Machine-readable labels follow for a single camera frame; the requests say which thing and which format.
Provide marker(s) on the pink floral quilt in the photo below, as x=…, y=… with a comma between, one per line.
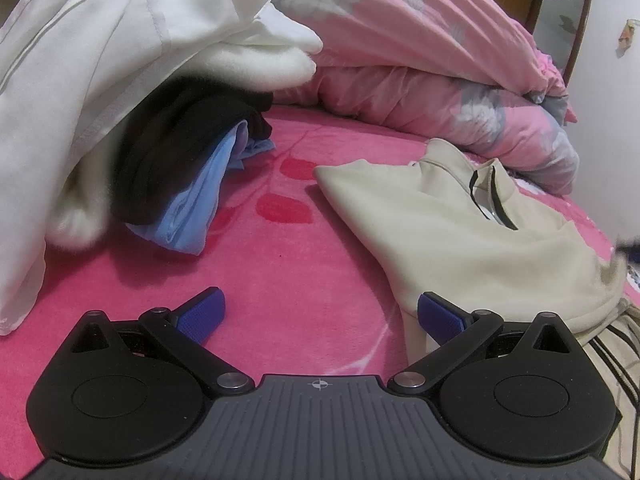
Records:
x=425, y=60

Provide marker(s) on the pink flower-print bed blanket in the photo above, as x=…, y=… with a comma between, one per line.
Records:
x=300, y=280

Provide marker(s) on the torn wall sticker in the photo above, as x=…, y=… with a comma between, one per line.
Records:
x=627, y=37

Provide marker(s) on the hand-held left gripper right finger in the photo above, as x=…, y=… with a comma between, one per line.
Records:
x=440, y=317

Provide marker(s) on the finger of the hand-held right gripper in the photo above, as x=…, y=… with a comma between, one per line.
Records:
x=631, y=249

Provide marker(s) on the black garment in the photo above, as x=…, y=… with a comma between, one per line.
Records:
x=175, y=150

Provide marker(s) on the pile of white clothes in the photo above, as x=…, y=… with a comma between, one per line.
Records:
x=100, y=35

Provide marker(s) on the beige zip jacket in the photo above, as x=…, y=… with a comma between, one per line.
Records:
x=450, y=240

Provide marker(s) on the light blue garment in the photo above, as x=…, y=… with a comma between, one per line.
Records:
x=195, y=210

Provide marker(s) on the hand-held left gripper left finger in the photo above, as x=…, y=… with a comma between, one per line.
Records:
x=205, y=312

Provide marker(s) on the beige striped cloth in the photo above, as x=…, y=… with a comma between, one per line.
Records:
x=622, y=355

